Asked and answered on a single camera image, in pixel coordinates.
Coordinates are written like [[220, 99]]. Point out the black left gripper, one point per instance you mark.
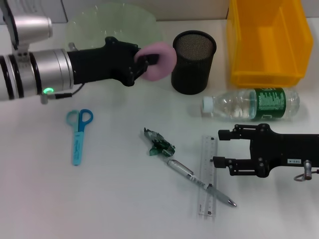
[[99, 64]]

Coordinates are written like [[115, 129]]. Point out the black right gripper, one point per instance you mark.
[[286, 152]]

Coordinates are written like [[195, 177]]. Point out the pink toy peach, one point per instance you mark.
[[164, 57]]

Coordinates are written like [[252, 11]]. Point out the green plastic wrapper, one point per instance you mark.
[[159, 145]]

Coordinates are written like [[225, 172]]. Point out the clear plastic ruler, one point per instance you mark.
[[210, 154]]

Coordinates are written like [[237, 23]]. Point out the silver ballpoint pen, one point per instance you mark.
[[187, 174]]

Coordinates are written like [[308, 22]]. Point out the green translucent fruit bowl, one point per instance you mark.
[[112, 25]]

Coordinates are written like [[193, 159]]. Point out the clear bottle with green label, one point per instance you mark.
[[270, 103]]

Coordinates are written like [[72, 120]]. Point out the blue and teal scissors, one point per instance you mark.
[[78, 144]]

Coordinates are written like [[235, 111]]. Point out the black mesh cup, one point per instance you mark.
[[192, 69]]

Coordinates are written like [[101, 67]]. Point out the yellow plastic bin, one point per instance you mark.
[[249, 49]]

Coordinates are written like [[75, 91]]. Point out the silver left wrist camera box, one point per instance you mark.
[[32, 27]]

